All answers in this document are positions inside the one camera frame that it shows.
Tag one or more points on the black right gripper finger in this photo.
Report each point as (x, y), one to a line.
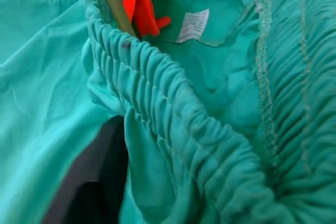
(94, 182)

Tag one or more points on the green shorts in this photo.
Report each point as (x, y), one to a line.
(215, 119)

